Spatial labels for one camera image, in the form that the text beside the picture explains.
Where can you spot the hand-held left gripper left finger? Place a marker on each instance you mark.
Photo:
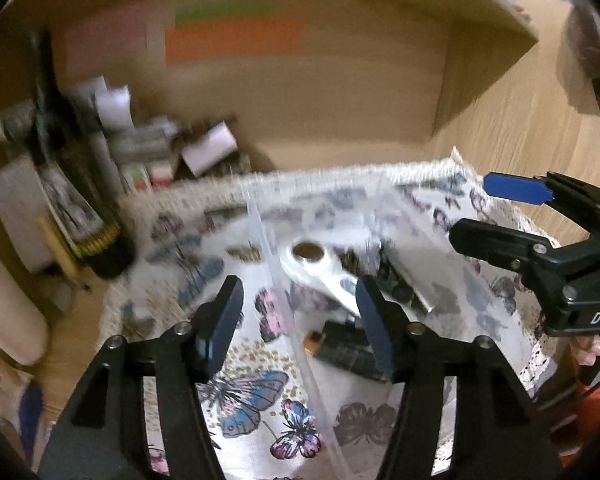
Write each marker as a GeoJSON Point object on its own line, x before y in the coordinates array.
{"type": "Point", "coordinates": [220, 320]}

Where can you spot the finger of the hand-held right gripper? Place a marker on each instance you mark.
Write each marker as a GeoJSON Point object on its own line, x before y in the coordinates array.
{"type": "Point", "coordinates": [515, 186]}
{"type": "Point", "coordinates": [485, 240]}

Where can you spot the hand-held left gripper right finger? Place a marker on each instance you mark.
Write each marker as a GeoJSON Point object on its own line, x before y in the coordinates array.
{"type": "Point", "coordinates": [375, 320]}

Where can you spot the black object with orange end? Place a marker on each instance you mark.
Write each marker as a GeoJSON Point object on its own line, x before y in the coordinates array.
{"type": "Point", "coordinates": [340, 347]}

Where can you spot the silver rectangular object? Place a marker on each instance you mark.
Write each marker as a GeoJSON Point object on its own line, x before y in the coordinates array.
{"type": "Point", "coordinates": [415, 275]}

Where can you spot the clear plastic container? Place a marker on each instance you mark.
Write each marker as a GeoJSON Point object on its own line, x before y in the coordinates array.
{"type": "Point", "coordinates": [260, 230]}

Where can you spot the person's right hand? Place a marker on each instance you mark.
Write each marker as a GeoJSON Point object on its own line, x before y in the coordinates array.
{"type": "Point", "coordinates": [587, 355]}

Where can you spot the dark lumpy object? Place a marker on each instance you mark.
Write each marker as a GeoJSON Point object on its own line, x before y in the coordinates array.
{"type": "Point", "coordinates": [352, 262]}

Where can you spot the butterfly print lace cloth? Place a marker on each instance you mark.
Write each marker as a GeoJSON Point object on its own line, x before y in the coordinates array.
{"type": "Point", "coordinates": [250, 395]}

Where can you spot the white handheld massager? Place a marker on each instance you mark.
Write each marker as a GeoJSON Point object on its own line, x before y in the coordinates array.
{"type": "Point", "coordinates": [305, 270]}

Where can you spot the dark wine bottle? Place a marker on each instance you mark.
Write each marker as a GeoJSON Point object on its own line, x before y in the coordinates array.
{"type": "Point", "coordinates": [105, 255]}

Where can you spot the pile of small trinkets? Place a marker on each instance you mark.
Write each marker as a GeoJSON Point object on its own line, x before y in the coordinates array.
{"type": "Point", "coordinates": [235, 165]}

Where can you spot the small red box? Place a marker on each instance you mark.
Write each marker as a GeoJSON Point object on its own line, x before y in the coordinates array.
{"type": "Point", "coordinates": [161, 172]}

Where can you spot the fruit sticker sheet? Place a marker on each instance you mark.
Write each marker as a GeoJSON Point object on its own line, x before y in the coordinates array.
{"type": "Point", "coordinates": [136, 177]}

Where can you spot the white card box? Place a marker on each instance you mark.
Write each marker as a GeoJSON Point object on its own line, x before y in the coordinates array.
{"type": "Point", "coordinates": [210, 150]}

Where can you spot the yellowish lip balm tube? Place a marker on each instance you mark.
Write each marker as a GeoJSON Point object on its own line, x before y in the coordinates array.
{"type": "Point", "coordinates": [55, 245]}

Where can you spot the stack of booklets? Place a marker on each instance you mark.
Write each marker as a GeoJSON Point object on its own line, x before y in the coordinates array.
{"type": "Point", "coordinates": [145, 140]}

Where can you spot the white rounded object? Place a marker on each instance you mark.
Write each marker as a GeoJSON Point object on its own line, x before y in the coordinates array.
{"type": "Point", "coordinates": [10, 310]}

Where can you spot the dark blue object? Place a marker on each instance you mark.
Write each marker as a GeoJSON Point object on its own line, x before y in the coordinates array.
{"type": "Point", "coordinates": [30, 420]}

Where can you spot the rolled white papers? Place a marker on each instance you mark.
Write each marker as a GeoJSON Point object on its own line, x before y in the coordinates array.
{"type": "Point", "coordinates": [112, 105]}

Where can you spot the orange paper note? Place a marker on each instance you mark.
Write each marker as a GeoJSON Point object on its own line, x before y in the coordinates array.
{"type": "Point", "coordinates": [230, 40]}

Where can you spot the grey paper roll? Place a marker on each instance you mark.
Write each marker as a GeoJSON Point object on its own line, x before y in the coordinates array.
{"type": "Point", "coordinates": [15, 122]}

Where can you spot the pink paper note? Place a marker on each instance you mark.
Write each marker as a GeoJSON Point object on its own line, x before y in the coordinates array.
{"type": "Point", "coordinates": [105, 35]}

